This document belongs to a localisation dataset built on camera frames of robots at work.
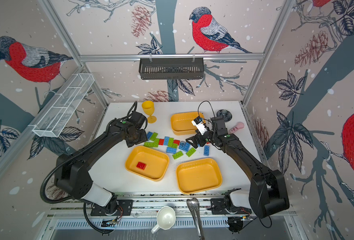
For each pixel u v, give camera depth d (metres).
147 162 0.88
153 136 1.00
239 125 1.05
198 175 0.83
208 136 0.70
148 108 0.98
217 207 0.73
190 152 0.93
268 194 0.41
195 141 0.73
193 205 0.70
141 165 0.87
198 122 0.72
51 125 0.70
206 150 0.92
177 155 0.92
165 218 0.70
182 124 1.09
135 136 0.68
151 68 0.95
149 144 0.97
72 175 0.42
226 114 1.10
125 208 0.73
